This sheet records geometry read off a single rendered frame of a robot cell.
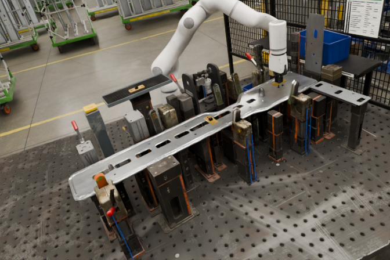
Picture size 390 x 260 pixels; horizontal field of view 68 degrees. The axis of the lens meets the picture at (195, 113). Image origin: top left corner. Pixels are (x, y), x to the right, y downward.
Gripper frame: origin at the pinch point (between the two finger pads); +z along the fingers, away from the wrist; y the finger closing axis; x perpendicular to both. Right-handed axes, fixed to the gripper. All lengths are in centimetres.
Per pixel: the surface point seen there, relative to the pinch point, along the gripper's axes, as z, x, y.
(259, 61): -7.1, -1.3, -13.9
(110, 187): -1, -104, 18
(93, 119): -6, -97, -30
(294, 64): 5.8, 28.7, -15.1
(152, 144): 5, -78, -3
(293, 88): -2.9, -7.5, 17.4
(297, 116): 12.4, -7.8, 20.5
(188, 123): 5, -57, -6
